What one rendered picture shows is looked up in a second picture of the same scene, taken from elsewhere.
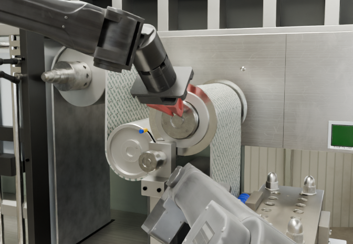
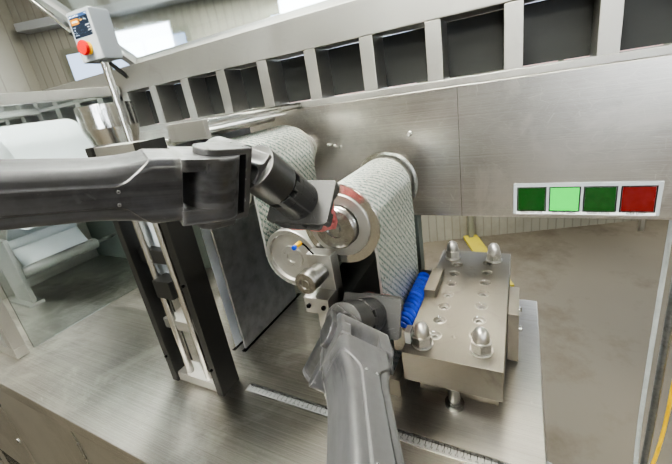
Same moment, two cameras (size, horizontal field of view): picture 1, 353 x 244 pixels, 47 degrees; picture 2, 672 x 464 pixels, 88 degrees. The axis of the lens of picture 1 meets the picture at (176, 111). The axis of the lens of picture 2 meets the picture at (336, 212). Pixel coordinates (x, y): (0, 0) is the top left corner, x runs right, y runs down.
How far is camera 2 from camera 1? 0.28 m
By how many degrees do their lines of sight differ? 14
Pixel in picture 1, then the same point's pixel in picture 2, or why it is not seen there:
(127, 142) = (287, 249)
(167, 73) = (303, 199)
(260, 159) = not seen: hidden behind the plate
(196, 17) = (352, 76)
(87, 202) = (268, 289)
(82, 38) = (156, 209)
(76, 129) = (240, 226)
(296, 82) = (473, 143)
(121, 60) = (226, 215)
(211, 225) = not seen: outside the picture
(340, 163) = not seen: hidden behind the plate
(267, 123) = (442, 190)
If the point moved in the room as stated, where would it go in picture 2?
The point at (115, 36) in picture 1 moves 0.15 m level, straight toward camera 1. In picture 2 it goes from (209, 189) to (140, 255)
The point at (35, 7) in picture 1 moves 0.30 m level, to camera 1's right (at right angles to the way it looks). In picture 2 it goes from (59, 194) to (451, 138)
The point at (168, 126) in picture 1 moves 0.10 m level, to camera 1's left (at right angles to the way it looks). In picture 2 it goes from (325, 235) to (269, 242)
